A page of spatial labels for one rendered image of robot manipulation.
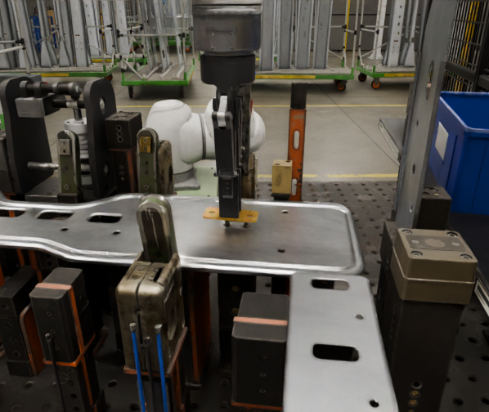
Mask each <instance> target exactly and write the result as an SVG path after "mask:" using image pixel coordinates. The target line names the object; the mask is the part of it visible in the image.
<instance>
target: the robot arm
mask: <svg viewBox="0 0 489 412"><path fill-rule="evenodd" d="M191 2H192V6H207V7H192V11H191V13H192V15H193V30H194V32H193V34H194V43H195V45H194V49H196V50H198V51H202V52H204V54H201V55H200V78H201V81H202V82H203V83H205V84H208V85H215V86H216V92H215V97H214V98H213V99H212V100H211V101H210V102H209V103H208V106H207V109H206V111H205V112H204V114H195V113H191V108H190V107H189V106H188V105H187V104H185V103H183V102H181V101H177V100H166V101H160V102H157V103H155V104H154V105H153V106H152V108H151V110H150V113H149V114H148V117H147V120H146V128H153V129H154V130H155V131H157V133H158V134H159V140H168V141H170V142H171V145H172V157H173V180H174V191H179V190H200V183H198V181H197V178H196V175H195V173H196V168H195V167H194V165H193V163H195V162H198V161H200V160H204V159H211V160H216V172H215V173H214V174H213V175H214V176H215V177H218V197H219V217H229V218H239V212H240V211H241V169H242V168H245V163H241V162H240V160H241V159H242V154H241V139H242V121H243V116H242V107H243V105H244V95H240V85H246V84H250V83H252V82H254V80H255V74H256V72H255V54H254V53H253V51H256V50H258V49H259V48H260V47H261V15H262V9H261V7H260V6H261V5H262V0H191ZM264 140H265V125H264V122H263V121H262V118H261V117H260V116H259V115H258V114H257V113H256V112H254V111H253V108H252V114H251V120H250V152H255V151H257V150H259V149H260V147H261V146H262V144H263V142H264Z"/></svg>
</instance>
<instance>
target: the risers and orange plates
mask: <svg viewBox="0 0 489 412"><path fill-rule="evenodd" d="M129 267H130V266H107V265H106V270H107V275H108V279H109V287H108V290H109V295H110V305H111V311H112V316H113V322H114V330H115V337H116V343H117V350H116V352H117V357H118V363H119V365H126V362H125V356H124V351H123V340H122V334H121V328H120V323H119V312H118V306H117V300H116V295H115V290H116V288H117V286H118V284H119V282H120V281H121V279H122V278H123V277H124V275H125V274H126V272H127V271H128V269H129ZM37 284H38V277H37V273H36V270H32V268H31V266H26V265H23V266H22V267H21V268H20V269H19V270H18V271H17V272H16V273H15V274H14V275H13V276H12V277H11V278H10V279H9V280H8V281H6V282H5V283H4V284H3V285H2V286H1V287H0V337H1V340H2V345H3V346H4V351H5V354H6V357H7V360H6V363H7V368H8V371H9V375H13V376H21V377H29V378H32V377H33V376H38V375H39V374H40V372H41V371H42V369H43V368H44V366H45V365H46V364H44V363H43V358H44V355H43V350H42V346H41V343H40V338H39V335H38V329H37V325H36V322H35V319H34V312H33V308H32V305H31V301H30V298H29V294H30V293H31V292H32V291H33V290H34V289H35V286H36V285H37Z"/></svg>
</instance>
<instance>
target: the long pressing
mask: <svg viewBox="0 0 489 412"><path fill-rule="evenodd" d="M143 194H144V193H124V194H119V195H114V196H111V197H107V198H104V199H98V200H94V201H92V202H86V203H81V204H63V203H48V202H32V201H17V200H9V199H7V198H6V197H5V195H4V194H3V193H2V192H1V191H0V210H11V211H25V213H23V214H22V215H20V216H19V217H0V248H4V249H27V250H36V251H40V252H43V253H46V254H49V255H51V256H53V257H55V258H59V259H61V260H63V261H66V262H73V263H84V264H96V265H107V266H131V265H132V263H133V262H134V260H135V259H136V257H137V255H138V254H139V253H140V252H141V251H144V250H143V246H142V242H141V236H140V231H139V225H138V224H137V216H136V212H137V209H138V207H139V200H140V198H141V196H142V195H143ZM154 195H161V196H163V197H164V198H165V199H166V200H167V201H168V202H169V203H170V205H171V209H172V215H173V225H174V230H175V235H176V241H177V251H178V255H179V256H180V259H181V270H182V271H198V272H210V273H222V274H233V275H255V276H267V277H279V278H290V275H291V274H292V273H293V272H296V271H306V272H318V273H330V274H342V275H362V274H363V272H364V268H365V265H364V261H363V257H362V253H361V246H360V242H359V239H358V234H357V228H356V223H355V220H354V217H353V215H352V213H351V212H350V211H349V209H348V208H346V207H345V206H343V205H342V204H334V203H322V202H306V201H290V200H274V199H242V198H241V210H251V211H258V220H257V222H255V223H252V222H248V224H249V227H248V228H244V227H243V225H244V222H233V221H230V226H224V225H225V221H223V220H214V219H205V218H203V214H204V211H205V209H206V208H207V207H213V208H219V197H210V196H194V195H162V194H154ZM283 212H288V213H283ZM44 213H68V214H73V215H72V216H71V217H70V218H68V219H66V220H49V219H38V217H39V216H41V215H42V214H44ZM95 216H111V217H121V218H120V220H119V221H118V222H115V223H104V222H90V221H89V220H90V219H91V218H92V217H95ZM62 229H68V230H66V231H62ZM115 232H119V233H118V234H114V233H115ZM278 250H284V252H283V253H279V252H278Z"/></svg>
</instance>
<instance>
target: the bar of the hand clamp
mask: <svg viewBox="0 0 489 412"><path fill-rule="evenodd" d="M240 95H244V105H243V107H242V116H243V121H242V139H241V146H244V171H245V172H248V170H249V153H250V119H251V83H250V84H246V85H240Z"/></svg>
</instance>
